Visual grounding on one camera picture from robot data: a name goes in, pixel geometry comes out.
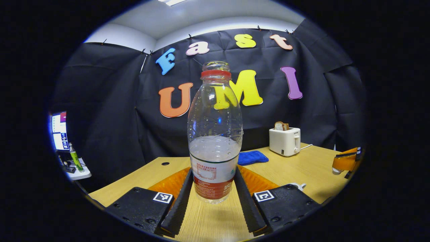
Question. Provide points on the white teacup lid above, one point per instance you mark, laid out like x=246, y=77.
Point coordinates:
x=336, y=170

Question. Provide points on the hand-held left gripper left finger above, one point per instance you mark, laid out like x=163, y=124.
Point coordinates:
x=179, y=205

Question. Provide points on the white teacup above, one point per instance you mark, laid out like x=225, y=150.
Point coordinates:
x=300, y=186

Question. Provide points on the black backdrop cloth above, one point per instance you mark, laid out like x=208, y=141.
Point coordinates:
x=111, y=101

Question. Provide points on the white toaster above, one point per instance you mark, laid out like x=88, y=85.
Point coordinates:
x=284, y=142

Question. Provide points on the white side table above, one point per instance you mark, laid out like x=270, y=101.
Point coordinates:
x=82, y=174

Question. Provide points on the blue towel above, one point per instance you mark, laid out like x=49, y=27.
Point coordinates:
x=252, y=157

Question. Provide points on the toast slice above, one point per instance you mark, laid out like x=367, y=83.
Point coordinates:
x=281, y=126

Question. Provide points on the ceiling light panel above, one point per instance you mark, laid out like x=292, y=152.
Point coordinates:
x=172, y=2

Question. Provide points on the computer monitor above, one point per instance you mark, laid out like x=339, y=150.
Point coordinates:
x=59, y=132

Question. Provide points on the clear plastic water bottle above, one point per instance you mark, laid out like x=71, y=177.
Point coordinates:
x=215, y=151

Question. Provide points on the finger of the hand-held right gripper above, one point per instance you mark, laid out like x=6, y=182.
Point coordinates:
x=344, y=163
x=354, y=150

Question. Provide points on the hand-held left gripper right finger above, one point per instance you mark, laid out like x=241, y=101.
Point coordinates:
x=250, y=208

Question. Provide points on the green bottle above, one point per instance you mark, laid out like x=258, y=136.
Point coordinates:
x=76, y=159

